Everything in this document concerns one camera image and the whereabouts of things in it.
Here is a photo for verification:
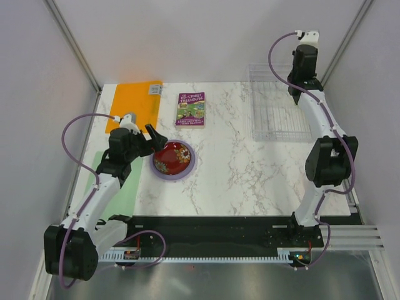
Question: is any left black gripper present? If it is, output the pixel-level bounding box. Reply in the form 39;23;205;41
125;124;167;162

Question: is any red floral plate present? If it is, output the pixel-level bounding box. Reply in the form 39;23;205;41
152;141;193;176

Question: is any purple plastic plate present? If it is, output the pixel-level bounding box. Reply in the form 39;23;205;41
150;139;196;181

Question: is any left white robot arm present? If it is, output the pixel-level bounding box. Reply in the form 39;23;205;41
44;124;168;281

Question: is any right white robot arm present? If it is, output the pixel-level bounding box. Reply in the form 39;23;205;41
286;44;358;246

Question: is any orange cutting mat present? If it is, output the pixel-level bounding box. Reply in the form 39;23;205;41
109;81;163;133

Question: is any purple treehouse book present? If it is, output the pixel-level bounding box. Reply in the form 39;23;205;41
175;92;206;129

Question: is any green clipboard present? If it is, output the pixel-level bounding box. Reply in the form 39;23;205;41
83;151;143;221

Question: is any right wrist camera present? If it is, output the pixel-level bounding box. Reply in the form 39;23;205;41
296;29;319;48

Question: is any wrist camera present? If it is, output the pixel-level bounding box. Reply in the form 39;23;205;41
296;29;319;48
113;112;141;134

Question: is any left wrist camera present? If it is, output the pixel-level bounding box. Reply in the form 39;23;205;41
113;112;141;134

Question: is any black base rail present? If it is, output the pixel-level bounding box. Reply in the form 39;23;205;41
111;215;324;257

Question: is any white slotted cable duct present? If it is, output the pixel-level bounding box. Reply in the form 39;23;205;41
99;247;311;264

